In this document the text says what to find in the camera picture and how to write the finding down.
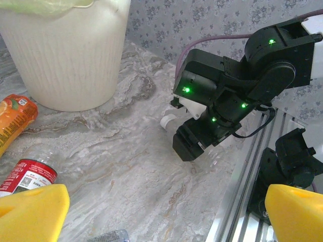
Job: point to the cream plastic bin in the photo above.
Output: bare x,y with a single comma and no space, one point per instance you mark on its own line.
68,58

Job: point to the clear bottle red scenic label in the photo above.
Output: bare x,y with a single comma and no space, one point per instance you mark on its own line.
27,176

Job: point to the orange juice bottle orange label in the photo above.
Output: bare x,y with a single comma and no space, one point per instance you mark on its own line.
15,118

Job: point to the clear bottle white cap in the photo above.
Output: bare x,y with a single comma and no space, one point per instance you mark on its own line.
167,121

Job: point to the pale yellow-green bin liner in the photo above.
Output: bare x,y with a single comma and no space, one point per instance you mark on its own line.
45,6

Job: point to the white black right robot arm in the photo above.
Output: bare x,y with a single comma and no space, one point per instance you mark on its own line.
292,156

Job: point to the clear bottle blue cap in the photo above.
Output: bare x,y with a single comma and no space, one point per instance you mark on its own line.
111,236

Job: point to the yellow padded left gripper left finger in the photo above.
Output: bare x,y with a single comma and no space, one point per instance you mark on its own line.
30,214

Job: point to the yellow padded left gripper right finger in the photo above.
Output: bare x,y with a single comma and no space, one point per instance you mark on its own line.
297,216

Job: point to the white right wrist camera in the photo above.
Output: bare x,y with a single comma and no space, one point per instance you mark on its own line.
194,109

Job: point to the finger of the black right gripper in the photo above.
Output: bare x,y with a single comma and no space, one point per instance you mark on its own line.
176,103
188,145

